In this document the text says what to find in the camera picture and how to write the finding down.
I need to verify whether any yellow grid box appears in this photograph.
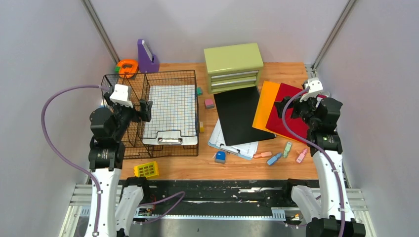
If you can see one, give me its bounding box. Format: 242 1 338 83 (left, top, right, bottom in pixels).
133 161 160 178

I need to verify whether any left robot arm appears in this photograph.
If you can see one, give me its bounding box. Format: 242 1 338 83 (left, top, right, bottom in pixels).
85 100 153 237

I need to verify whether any orange highlighter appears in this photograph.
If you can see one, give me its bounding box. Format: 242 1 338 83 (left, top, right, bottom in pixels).
253 151 272 158

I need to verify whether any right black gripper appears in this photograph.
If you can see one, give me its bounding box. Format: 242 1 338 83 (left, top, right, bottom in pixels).
273 91 318 128

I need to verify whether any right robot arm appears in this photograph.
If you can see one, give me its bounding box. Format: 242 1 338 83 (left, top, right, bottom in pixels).
274 96 366 237

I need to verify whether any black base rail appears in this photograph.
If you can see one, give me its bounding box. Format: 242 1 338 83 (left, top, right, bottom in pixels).
141 179 296 216

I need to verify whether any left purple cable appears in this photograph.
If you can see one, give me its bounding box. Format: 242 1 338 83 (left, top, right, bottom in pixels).
41 84 114 235

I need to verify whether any blue clipboard with papers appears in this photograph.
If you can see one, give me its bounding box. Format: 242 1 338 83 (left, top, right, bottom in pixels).
208 119 258 160

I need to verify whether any red folder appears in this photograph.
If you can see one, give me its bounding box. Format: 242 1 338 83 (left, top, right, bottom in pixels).
266 83 309 142

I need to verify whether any black wire basket organizer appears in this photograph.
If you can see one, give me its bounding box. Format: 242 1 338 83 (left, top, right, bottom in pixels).
102 70 199 159

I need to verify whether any blue stamp block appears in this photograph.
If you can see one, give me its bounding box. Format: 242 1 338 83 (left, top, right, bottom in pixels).
214 151 226 164

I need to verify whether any yellow eraser block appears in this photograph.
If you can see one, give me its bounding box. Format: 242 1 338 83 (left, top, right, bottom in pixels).
199 121 205 133

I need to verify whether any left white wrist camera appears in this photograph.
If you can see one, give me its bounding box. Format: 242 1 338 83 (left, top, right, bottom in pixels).
110 84 134 108

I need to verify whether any green highlighter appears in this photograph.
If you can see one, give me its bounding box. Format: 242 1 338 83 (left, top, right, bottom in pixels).
283 142 292 158

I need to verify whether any green eraser block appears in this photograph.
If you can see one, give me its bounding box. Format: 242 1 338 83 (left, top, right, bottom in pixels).
196 87 203 96

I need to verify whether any blue highlighter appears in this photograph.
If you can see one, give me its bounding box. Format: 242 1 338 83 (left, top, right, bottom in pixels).
267 153 282 166

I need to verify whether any white grid clipboard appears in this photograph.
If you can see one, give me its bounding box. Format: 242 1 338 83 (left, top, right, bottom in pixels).
142 84 198 146

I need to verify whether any orange folder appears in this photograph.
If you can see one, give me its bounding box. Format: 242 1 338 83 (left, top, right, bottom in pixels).
252 81 281 134

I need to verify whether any green drawer cabinet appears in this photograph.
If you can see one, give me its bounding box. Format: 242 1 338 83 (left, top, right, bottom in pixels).
204 43 264 94

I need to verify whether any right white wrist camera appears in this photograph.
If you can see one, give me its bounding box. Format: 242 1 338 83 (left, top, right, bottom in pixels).
300 78 324 102

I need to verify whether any pink eraser block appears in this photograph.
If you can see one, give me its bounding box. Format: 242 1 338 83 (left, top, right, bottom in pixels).
204 99 215 109

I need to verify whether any black folder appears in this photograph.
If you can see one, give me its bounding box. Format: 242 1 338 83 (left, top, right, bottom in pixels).
214 86 276 146

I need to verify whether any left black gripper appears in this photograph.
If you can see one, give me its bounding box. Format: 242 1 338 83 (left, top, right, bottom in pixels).
103 93 152 140

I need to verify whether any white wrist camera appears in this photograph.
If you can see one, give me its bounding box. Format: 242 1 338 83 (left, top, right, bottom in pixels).
300 78 324 102
110 84 134 108

